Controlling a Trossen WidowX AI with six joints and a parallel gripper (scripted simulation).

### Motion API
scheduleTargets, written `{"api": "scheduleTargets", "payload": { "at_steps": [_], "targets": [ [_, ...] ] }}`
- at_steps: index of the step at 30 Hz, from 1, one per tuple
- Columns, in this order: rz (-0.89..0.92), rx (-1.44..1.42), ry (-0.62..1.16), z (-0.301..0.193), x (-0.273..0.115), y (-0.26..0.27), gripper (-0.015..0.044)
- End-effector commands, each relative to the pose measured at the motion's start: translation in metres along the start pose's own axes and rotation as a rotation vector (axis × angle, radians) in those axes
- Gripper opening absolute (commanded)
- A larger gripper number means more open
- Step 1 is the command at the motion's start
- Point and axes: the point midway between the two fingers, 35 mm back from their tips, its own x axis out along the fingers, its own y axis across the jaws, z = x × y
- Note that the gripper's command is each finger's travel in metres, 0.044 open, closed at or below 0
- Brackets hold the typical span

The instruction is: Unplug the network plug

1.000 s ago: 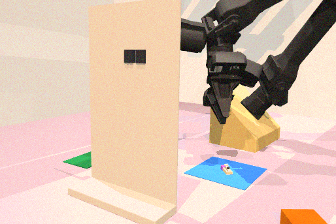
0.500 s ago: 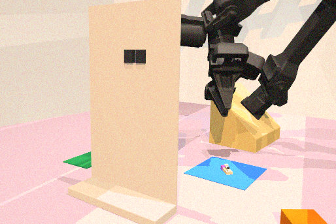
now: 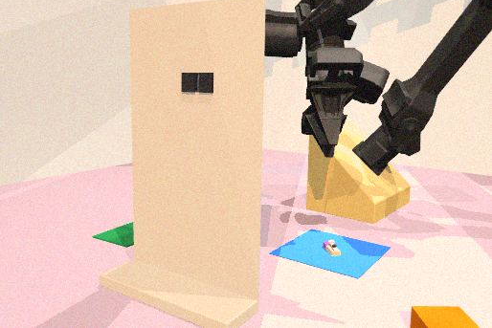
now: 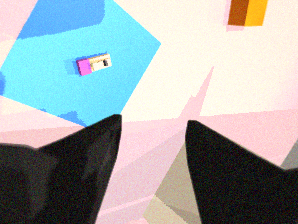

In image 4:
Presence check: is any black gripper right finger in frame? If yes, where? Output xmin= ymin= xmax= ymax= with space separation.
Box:
xmin=185 ymin=120 xmax=298 ymax=224

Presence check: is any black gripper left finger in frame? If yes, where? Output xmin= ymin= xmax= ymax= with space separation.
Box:
xmin=0 ymin=114 xmax=122 ymax=224

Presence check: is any beige panel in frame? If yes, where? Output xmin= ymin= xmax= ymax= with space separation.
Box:
xmin=143 ymin=142 xmax=201 ymax=224

